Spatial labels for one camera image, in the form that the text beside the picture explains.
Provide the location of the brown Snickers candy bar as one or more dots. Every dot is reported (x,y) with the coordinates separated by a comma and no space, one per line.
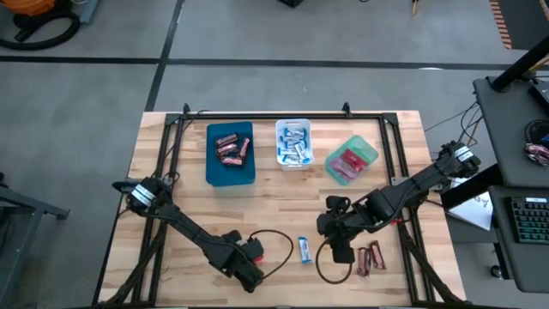
(244,147)
(232,161)
(364,262)
(227,149)
(378,255)
(226,140)

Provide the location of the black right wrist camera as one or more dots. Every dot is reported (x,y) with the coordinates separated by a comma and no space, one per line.
(344,254)

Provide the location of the orange vacuum cleaner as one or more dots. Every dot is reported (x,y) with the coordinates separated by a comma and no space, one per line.
(32,6)

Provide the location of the dark gray keyboard desk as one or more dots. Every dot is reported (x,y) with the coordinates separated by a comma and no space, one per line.
(499,257)

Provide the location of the white paper sheet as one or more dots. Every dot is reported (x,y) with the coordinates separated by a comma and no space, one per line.
(476,210)

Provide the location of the light blue board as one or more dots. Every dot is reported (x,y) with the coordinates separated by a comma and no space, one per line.
(89,10)

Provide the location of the gray metal cart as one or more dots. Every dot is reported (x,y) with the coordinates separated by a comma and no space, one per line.
(21,201)

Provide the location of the wooden stick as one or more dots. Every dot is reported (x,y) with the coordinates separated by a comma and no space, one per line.
(416,6)

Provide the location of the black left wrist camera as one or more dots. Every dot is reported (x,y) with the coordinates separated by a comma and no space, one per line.
(254,247)

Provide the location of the black metal rig frame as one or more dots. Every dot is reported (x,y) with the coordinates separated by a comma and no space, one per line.
(279,116)

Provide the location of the black metal pole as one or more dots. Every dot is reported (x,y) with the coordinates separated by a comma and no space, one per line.
(519,64)

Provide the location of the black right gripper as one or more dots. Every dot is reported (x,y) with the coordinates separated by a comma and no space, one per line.
(343,225)

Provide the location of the white blue candy bar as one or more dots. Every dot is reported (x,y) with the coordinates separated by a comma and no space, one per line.
(295,132)
(285,141)
(291,160)
(305,161)
(286,151)
(300,150)
(305,250)

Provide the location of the black round object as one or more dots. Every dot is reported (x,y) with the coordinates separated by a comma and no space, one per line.
(534,131)

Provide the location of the candy bag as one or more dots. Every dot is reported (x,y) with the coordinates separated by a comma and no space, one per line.
(538,153)

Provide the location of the teal translucent plastic bin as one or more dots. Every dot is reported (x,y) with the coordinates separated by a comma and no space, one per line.
(366,148)

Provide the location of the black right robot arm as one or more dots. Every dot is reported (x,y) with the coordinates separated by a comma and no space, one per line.
(412,189)

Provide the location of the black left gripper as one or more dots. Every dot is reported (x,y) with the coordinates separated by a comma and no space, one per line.
(246,274)

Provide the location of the blue plastic bin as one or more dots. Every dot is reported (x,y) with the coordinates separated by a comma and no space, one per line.
(231,176)

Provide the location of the black backlit keyboard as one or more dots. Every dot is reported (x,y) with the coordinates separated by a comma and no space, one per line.
(532,221)

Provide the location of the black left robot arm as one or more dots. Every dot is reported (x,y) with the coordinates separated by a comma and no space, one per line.
(188,227)

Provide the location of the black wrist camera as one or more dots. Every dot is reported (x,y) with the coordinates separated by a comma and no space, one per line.
(254,247)
(344,254)

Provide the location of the white plastic bin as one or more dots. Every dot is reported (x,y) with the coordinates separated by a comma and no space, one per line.
(279,124)

